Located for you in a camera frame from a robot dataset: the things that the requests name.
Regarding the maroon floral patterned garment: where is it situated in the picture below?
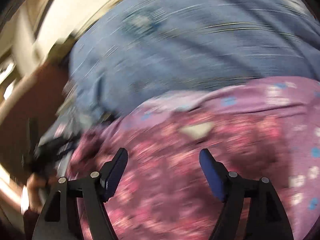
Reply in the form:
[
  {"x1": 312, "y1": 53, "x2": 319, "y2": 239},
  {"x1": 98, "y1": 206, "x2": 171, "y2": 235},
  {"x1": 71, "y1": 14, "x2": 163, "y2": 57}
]
[{"x1": 67, "y1": 76, "x2": 319, "y2": 239}]

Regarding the dark red headboard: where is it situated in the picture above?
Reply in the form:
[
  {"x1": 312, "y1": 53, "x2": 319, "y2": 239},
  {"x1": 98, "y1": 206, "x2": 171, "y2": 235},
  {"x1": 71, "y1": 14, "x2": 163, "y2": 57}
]
[{"x1": 1, "y1": 63, "x2": 68, "y2": 183}]

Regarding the person's left hand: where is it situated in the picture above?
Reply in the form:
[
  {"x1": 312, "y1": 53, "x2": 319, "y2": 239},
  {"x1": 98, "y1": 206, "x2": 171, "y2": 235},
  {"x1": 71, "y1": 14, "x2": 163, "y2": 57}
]
[{"x1": 27, "y1": 173, "x2": 57, "y2": 214}]

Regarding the blue plaid quilt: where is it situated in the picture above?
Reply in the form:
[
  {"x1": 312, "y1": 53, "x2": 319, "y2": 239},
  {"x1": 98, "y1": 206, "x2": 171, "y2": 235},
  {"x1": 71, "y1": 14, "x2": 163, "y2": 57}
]
[{"x1": 69, "y1": 0, "x2": 319, "y2": 119}]

